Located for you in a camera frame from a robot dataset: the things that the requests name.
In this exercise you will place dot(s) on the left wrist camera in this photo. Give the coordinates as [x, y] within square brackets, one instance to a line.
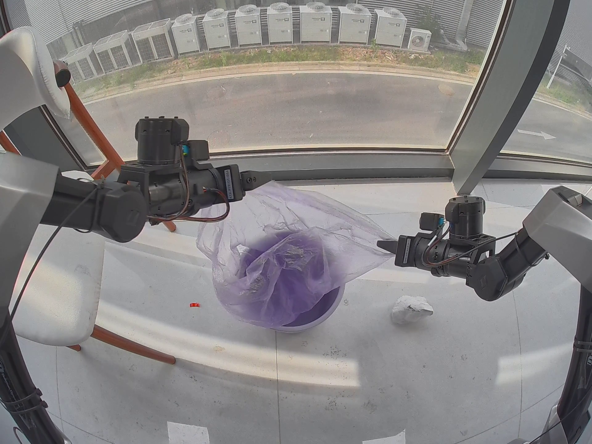
[198, 153]

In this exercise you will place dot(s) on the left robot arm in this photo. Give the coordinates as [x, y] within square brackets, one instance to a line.
[115, 211]

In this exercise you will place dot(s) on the purple plastic bag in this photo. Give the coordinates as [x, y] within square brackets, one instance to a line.
[277, 285]

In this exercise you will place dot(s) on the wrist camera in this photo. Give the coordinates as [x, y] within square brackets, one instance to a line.
[198, 153]
[431, 224]

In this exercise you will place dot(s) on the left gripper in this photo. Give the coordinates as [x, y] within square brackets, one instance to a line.
[203, 187]

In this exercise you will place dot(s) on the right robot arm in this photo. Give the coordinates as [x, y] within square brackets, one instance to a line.
[545, 229]

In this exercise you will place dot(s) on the window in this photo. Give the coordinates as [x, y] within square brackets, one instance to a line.
[508, 86]

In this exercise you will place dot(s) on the white chair with orange legs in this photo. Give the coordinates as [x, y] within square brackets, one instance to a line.
[46, 294]

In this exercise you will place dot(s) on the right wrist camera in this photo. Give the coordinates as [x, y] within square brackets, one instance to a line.
[431, 224]

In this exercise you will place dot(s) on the white paper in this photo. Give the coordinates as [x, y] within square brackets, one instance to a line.
[409, 310]

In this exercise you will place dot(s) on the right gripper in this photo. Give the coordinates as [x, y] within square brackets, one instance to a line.
[425, 252]

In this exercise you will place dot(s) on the white trash bin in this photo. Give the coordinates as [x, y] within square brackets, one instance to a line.
[330, 318]

